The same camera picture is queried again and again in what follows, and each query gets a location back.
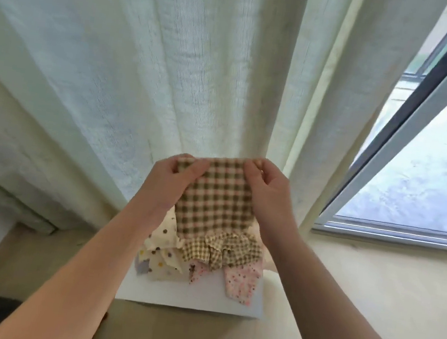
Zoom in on person's right hand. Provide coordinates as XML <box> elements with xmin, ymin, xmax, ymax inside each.
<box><xmin>232</xmin><ymin>155</ymin><xmax>308</xmax><ymax>249</ymax></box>

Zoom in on person's left hand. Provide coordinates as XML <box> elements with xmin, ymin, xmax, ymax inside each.
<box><xmin>124</xmin><ymin>147</ymin><xmax>214</xmax><ymax>240</ymax></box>

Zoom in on brown checked cloth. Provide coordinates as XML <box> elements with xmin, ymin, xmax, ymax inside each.
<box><xmin>175</xmin><ymin>221</ymin><xmax>267</xmax><ymax>277</ymax></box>
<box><xmin>166</xmin><ymin>150</ymin><xmax>263</xmax><ymax>247</ymax></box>

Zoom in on cream polka dot cloths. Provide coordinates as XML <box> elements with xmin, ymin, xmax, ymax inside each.
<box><xmin>134</xmin><ymin>202</ymin><xmax>201</xmax><ymax>286</ymax></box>

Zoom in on pink floral cloths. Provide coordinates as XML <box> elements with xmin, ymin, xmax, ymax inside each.
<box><xmin>185</xmin><ymin>250</ymin><xmax>267</xmax><ymax>308</ymax></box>

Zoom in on person's right forearm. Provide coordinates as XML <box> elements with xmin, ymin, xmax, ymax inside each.
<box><xmin>253</xmin><ymin>224</ymin><xmax>447</xmax><ymax>339</ymax></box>

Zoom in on person's left forearm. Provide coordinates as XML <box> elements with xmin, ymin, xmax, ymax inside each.
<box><xmin>0</xmin><ymin>191</ymin><xmax>160</xmax><ymax>339</ymax></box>

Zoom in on white table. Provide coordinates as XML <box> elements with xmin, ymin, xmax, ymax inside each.
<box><xmin>114</xmin><ymin>228</ymin><xmax>273</xmax><ymax>321</ymax></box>

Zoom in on white linen curtain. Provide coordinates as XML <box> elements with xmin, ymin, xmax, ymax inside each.
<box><xmin>0</xmin><ymin>0</ymin><xmax>447</xmax><ymax>286</ymax></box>

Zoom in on white sliding door frame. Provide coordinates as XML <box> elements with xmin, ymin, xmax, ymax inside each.
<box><xmin>312</xmin><ymin>0</ymin><xmax>447</xmax><ymax>251</ymax></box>

